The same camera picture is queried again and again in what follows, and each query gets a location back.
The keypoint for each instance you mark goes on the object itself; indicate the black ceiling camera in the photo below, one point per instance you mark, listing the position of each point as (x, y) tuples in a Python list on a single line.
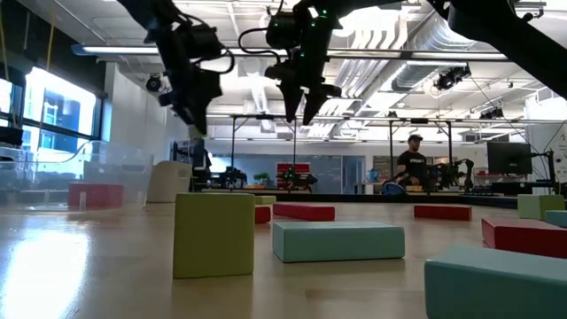
[(153, 83)]

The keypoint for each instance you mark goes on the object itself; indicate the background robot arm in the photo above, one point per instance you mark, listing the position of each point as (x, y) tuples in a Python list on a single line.
[(296, 179)]

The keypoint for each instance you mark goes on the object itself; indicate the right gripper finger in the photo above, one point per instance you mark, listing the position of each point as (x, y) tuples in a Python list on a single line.
[(292, 99), (313, 104)]

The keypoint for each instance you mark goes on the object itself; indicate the white wall poster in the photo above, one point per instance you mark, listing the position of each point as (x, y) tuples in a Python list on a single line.
[(560, 155)]

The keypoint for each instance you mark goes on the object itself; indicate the black ceiling camera rig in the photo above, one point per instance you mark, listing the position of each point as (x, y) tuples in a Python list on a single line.
[(491, 114), (452, 77)]

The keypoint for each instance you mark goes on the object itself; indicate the silver ventilation duct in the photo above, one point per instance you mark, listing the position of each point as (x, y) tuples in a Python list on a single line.
[(425, 53)]

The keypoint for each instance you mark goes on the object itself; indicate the person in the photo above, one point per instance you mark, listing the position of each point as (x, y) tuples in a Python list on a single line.
[(412, 161)]

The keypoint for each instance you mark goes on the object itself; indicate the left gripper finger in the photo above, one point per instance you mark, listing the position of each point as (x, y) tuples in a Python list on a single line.
[(186, 113), (201, 115)]

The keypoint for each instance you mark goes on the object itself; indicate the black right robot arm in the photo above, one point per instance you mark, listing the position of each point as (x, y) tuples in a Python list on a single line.
[(509, 35)]

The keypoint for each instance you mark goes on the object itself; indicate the black gantry frame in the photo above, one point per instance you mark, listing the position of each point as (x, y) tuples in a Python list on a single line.
[(418, 120), (266, 117)]

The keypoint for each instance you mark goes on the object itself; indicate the black aluminium table frame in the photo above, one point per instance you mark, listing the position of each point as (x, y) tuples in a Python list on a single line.
[(354, 198)]

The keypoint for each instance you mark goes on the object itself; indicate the blue round object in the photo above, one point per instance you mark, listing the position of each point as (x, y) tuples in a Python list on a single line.
[(393, 189)]

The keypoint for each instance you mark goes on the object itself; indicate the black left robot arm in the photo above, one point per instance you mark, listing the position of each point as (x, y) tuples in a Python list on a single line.
[(146, 13)]

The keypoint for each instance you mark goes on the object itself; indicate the long red block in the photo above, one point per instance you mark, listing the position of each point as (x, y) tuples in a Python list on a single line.
[(262, 215), (304, 212)]

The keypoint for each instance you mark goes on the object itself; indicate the small green block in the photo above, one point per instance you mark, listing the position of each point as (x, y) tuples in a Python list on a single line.
[(213, 235), (540, 206)]

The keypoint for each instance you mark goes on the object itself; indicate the long ceiling light bar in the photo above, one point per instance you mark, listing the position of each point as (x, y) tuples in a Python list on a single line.
[(443, 55)]

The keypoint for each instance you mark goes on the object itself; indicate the black monitor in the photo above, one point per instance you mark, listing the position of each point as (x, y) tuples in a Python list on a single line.
[(184, 152), (509, 157)]

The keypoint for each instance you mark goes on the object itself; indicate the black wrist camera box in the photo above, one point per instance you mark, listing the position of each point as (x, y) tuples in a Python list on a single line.
[(283, 28), (206, 42)]

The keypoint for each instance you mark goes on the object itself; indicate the red cabinet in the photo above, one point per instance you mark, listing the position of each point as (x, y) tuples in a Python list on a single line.
[(292, 167)]

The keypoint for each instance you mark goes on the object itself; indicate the long green block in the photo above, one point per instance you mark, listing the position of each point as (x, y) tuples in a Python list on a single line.
[(266, 199)]

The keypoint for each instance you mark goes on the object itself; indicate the small teal block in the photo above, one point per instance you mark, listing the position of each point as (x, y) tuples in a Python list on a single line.
[(556, 218)]

